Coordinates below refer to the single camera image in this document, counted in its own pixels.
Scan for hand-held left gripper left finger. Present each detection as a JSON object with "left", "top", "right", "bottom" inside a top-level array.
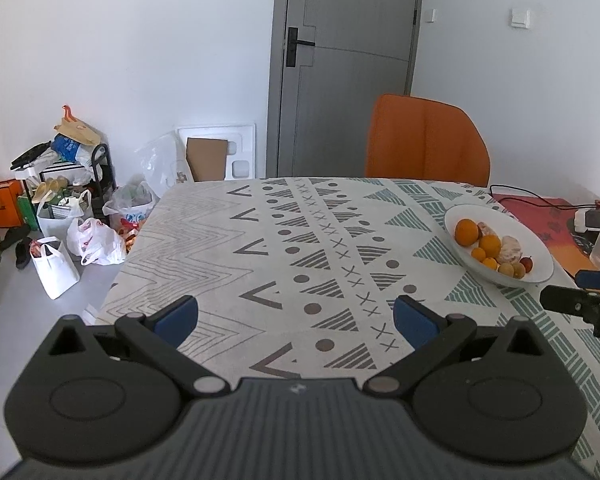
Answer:
[{"left": 39, "top": 296, "right": 232, "bottom": 397}]

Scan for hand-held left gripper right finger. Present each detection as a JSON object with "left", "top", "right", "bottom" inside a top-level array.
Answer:
[{"left": 364, "top": 295, "right": 556, "bottom": 397}]

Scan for white plate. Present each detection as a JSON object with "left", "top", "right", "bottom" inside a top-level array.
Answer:
[{"left": 444, "top": 203, "right": 555, "bottom": 288}]

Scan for white charger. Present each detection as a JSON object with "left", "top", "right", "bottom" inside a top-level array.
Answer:
[{"left": 575, "top": 207, "right": 600, "bottom": 233}]

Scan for red cloth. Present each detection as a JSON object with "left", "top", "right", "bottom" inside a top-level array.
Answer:
[{"left": 492, "top": 194, "right": 600, "bottom": 271}]

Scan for white and red plastic bag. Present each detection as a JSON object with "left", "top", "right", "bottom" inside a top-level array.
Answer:
[{"left": 66, "top": 217, "right": 127, "bottom": 266}]

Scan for plastic bag with greens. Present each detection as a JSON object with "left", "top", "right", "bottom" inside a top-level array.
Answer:
[{"left": 102, "top": 181, "right": 157, "bottom": 231}]

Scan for white paper bag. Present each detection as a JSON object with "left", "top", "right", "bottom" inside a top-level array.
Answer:
[{"left": 30, "top": 236, "right": 81, "bottom": 301}]

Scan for patterned tablecloth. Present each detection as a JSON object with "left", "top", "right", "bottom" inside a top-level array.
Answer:
[{"left": 82, "top": 176, "right": 600, "bottom": 480}]

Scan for clear plastic bag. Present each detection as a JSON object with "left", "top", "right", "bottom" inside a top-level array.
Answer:
[{"left": 135, "top": 132, "right": 196, "bottom": 198}]

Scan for black metal rack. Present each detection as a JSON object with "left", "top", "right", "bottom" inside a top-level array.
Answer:
[{"left": 91, "top": 144, "right": 115, "bottom": 218}]

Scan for brown cardboard sheet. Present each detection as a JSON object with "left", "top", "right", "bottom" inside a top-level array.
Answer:
[{"left": 186, "top": 137, "right": 229, "bottom": 182}]

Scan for black shoe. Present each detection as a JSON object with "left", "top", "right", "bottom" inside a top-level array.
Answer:
[
  {"left": 15, "top": 237, "right": 35, "bottom": 270},
  {"left": 0, "top": 224, "right": 32, "bottom": 251}
]

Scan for orange chair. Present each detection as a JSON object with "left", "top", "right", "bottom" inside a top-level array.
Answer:
[{"left": 365, "top": 94, "right": 491, "bottom": 187}]

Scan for yellow slippers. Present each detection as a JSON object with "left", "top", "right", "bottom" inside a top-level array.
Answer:
[{"left": 32, "top": 177, "right": 68, "bottom": 205}]

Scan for green box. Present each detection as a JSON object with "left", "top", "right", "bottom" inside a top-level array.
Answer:
[{"left": 17, "top": 195, "right": 41, "bottom": 231}]

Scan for white foam board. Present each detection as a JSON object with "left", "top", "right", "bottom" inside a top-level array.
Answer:
[{"left": 176, "top": 121, "right": 257, "bottom": 182}]

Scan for white framed box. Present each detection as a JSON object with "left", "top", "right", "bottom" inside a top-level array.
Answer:
[{"left": 39, "top": 161, "right": 96, "bottom": 186}]

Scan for blue and white bag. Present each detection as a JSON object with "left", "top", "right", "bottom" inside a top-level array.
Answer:
[{"left": 51, "top": 134, "right": 92, "bottom": 166}]

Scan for orange box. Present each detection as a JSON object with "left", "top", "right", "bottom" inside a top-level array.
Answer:
[{"left": 0, "top": 179, "right": 26, "bottom": 230}]

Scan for black folded item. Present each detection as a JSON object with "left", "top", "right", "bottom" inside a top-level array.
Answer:
[{"left": 11, "top": 141, "right": 53, "bottom": 170}]

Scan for grey door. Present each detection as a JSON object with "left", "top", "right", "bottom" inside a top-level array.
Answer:
[{"left": 267, "top": 0, "right": 423, "bottom": 178}]

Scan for black cable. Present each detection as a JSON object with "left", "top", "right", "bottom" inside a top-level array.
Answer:
[{"left": 489, "top": 185, "right": 596, "bottom": 211}]

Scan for beige bag with orange handle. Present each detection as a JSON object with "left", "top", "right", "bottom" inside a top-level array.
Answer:
[{"left": 54, "top": 105, "right": 102, "bottom": 147}]

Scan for black door handle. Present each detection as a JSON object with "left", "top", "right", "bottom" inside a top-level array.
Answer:
[{"left": 285, "top": 26, "right": 317, "bottom": 68}]

